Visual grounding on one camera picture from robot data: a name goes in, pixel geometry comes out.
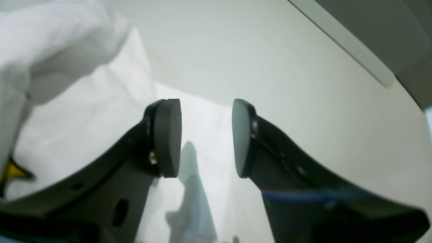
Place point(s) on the grey right partition panel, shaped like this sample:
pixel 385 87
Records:
pixel 387 37

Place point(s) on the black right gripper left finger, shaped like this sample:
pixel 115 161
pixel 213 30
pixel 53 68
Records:
pixel 104 201

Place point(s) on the white printed t-shirt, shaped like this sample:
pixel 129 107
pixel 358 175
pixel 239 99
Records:
pixel 75 76

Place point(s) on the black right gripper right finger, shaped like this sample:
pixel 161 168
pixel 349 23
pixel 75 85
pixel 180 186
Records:
pixel 307 203

